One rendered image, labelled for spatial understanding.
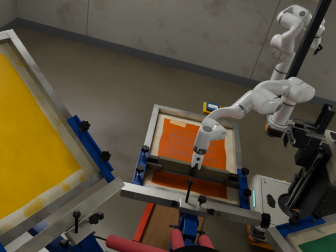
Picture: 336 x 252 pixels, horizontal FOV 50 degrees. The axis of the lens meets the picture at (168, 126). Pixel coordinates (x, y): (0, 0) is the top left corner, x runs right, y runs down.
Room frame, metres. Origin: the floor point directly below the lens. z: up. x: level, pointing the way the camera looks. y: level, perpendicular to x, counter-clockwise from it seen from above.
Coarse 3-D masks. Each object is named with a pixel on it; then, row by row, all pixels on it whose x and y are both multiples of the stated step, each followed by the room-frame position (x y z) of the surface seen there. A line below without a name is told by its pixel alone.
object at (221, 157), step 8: (224, 152) 1.75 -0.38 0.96; (224, 160) 1.67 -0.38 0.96; (224, 168) 1.60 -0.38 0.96; (192, 184) 1.40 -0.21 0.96; (200, 184) 1.42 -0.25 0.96; (208, 184) 1.43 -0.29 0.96; (216, 184) 1.45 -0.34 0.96; (200, 192) 1.36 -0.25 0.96; (208, 192) 1.38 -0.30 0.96; (216, 192) 1.39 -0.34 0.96; (224, 192) 1.40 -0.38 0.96
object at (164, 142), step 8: (168, 120) 1.93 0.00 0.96; (168, 128) 1.85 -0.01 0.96; (176, 128) 1.87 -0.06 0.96; (184, 128) 1.89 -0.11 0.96; (192, 128) 1.91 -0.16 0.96; (168, 136) 1.77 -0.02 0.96; (160, 144) 1.67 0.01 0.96; (160, 152) 1.60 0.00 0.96; (184, 160) 1.58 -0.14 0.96; (152, 176) 1.39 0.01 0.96; (160, 176) 1.40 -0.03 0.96; (168, 176) 1.42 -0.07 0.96; (176, 176) 1.43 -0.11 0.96; (160, 184) 1.35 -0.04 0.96; (168, 184) 1.36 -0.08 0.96; (176, 184) 1.37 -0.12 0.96; (184, 184) 1.39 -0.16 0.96
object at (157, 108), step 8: (152, 112) 1.93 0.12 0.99; (160, 112) 2.00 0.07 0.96; (168, 112) 2.00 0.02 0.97; (176, 112) 2.01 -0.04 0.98; (184, 112) 2.02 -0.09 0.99; (192, 112) 2.04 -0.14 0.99; (152, 120) 1.84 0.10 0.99; (200, 120) 2.01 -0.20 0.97; (216, 120) 2.02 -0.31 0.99; (224, 120) 2.05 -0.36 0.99; (152, 128) 1.76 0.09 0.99; (232, 128) 2.00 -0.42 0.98; (232, 136) 1.92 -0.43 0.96; (144, 144) 1.59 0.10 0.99; (240, 152) 1.74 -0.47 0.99; (240, 160) 1.66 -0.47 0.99; (240, 168) 1.59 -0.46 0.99; (144, 184) 1.28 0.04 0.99; (176, 192) 1.28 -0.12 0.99; (184, 192) 1.30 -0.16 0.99; (208, 200) 1.28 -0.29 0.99; (216, 200) 1.30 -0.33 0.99
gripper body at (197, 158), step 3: (195, 153) 1.41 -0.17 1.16; (198, 153) 1.41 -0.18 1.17; (201, 153) 1.41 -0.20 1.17; (204, 153) 1.42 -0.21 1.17; (192, 156) 1.44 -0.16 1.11; (195, 156) 1.40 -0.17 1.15; (198, 156) 1.40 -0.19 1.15; (201, 156) 1.40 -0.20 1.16; (192, 159) 1.42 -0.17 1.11; (195, 159) 1.40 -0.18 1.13; (198, 159) 1.41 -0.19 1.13; (201, 159) 1.40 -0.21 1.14; (192, 162) 1.40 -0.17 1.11; (195, 162) 1.40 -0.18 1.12; (198, 162) 1.40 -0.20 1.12; (201, 162) 1.40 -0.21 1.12; (192, 165) 1.40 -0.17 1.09; (198, 165) 1.40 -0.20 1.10; (198, 168) 1.40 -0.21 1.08
